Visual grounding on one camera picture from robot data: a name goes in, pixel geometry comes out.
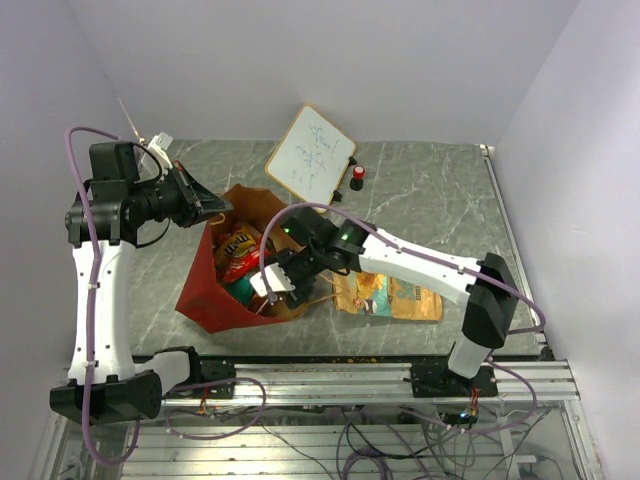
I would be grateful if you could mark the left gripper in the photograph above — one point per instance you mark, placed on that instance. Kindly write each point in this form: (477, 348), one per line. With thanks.
(196, 203)

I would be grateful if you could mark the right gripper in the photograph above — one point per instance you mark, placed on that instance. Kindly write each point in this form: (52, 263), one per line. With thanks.
(301, 291)

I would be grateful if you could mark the yellow M&M's packet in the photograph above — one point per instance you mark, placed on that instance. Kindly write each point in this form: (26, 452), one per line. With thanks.
(237, 241)

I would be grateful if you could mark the gold crispy snack bag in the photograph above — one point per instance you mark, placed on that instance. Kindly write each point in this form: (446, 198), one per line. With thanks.
(369, 294)

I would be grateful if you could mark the red paper bag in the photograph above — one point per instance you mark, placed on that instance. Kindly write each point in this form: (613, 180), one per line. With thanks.
(217, 294)

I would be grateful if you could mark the red KitKat packet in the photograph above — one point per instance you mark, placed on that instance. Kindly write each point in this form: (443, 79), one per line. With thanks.
(240, 265)

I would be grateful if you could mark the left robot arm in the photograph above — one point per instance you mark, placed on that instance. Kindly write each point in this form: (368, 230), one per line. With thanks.
(104, 384)

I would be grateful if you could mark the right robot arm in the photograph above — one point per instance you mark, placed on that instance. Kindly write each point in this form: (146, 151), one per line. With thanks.
(484, 288)

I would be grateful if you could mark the teal snack packet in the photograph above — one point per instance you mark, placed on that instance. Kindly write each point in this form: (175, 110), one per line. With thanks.
(241, 291)

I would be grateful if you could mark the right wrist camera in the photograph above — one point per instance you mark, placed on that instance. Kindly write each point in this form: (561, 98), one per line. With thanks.
(274, 277)

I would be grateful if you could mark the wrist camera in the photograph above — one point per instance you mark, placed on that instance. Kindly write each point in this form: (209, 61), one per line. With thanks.
(274, 277)
(158, 146)

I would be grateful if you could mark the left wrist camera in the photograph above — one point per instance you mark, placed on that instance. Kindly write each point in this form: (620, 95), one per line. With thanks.
(158, 146)

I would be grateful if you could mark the small whiteboard yellow frame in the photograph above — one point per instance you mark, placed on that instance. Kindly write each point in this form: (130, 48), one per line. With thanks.
(311, 159)

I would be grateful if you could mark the aluminium frame rail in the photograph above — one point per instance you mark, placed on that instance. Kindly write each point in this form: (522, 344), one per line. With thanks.
(375, 384)

